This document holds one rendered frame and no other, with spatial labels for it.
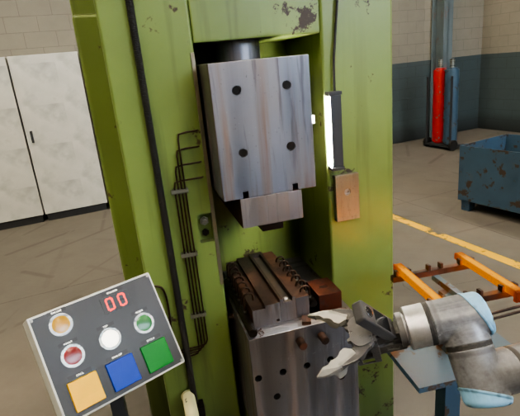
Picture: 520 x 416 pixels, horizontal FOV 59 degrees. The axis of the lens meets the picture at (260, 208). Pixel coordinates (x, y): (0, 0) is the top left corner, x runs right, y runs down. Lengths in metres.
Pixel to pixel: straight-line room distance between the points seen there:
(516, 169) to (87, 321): 4.37
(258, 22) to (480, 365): 1.10
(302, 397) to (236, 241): 0.67
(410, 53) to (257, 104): 8.24
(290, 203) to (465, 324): 0.66
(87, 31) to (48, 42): 5.27
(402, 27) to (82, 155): 6.07
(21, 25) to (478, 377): 6.81
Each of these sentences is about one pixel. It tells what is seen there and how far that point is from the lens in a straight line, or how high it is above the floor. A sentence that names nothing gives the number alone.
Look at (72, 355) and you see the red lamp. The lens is 1.31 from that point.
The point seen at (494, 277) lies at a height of 1.04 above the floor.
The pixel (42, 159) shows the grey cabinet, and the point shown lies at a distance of 6.56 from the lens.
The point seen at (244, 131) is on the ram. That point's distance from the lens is 1.35.
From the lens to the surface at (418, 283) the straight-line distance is 1.56.
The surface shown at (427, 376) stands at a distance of 1.62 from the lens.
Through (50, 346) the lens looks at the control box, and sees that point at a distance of 1.31.
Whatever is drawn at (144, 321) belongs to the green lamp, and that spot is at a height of 1.09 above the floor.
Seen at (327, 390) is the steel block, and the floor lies 0.64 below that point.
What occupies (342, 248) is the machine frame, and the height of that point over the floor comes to 1.07.
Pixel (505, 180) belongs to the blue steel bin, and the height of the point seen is 0.43.
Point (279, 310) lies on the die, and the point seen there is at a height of 0.96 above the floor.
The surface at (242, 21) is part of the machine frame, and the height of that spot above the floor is 1.88.
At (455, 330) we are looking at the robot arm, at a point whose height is 1.21.
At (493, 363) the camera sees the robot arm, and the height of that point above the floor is 1.16.
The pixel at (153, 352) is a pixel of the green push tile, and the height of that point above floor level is 1.02.
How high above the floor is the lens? 1.75
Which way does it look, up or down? 18 degrees down
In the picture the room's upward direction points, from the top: 6 degrees counter-clockwise
